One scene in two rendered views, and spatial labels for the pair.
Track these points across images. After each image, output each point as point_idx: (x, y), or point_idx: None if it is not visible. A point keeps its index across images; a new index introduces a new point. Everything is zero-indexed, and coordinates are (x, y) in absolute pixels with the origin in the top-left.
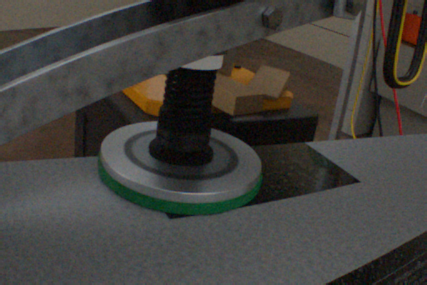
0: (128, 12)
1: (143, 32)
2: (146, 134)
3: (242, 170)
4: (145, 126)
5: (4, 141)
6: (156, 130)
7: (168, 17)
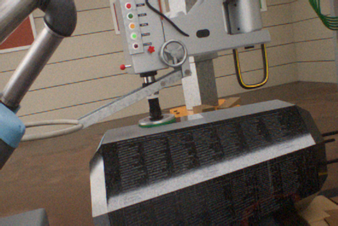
0: (137, 90)
1: (133, 93)
2: None
3: (166, 118)
4: None
5: (110, 114)
6: None
7: None
